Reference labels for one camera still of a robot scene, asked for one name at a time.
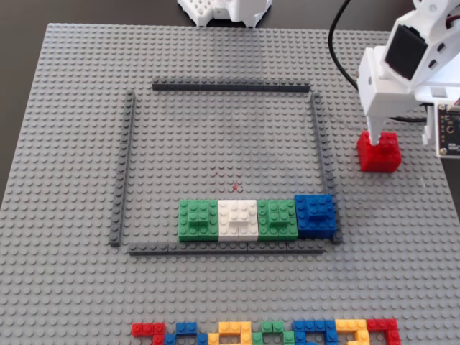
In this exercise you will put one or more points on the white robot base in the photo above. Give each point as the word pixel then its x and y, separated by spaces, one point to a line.
pixel 230 10

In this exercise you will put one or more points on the yellow Lego brick letter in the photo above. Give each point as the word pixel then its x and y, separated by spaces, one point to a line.
pixel 233 327
pixel 352 325

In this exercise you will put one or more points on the grey Lego baseplate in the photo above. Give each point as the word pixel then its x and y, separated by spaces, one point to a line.
pixel 72 143

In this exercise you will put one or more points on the red Lego brick letter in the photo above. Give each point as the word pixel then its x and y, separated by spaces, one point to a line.
pixel 384 324
pixel 147 330

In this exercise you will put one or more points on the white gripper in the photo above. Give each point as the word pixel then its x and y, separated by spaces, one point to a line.
pixel 377 114

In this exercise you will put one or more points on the green Lego brick letter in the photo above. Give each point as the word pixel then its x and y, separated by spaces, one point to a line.
pixel 273 327

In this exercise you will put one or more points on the green Lego cube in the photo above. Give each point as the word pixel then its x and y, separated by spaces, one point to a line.
pixel 197 221
pixel 276 221

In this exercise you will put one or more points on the white Lego cube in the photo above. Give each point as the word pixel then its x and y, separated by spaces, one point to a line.
pixel 237 221

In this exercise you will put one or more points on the dark grey Lego wall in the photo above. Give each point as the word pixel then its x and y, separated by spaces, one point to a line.
pixel 230 86
pixel 323 154
pixel 187 248
pixel 122 172

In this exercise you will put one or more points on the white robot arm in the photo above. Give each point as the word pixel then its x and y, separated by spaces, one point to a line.
pixel 431 7

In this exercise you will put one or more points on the blue Lego brick letter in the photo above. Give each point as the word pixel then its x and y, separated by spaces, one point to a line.
pixel 185 328
pixel 312 326

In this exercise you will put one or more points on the blue Lego cube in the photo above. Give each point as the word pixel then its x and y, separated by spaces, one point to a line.
pixel 316 215

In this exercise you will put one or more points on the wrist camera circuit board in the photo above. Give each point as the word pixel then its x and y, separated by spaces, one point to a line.
pixel 449 133

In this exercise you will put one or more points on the red Lego cube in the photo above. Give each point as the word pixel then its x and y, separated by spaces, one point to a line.
pixel 381 160

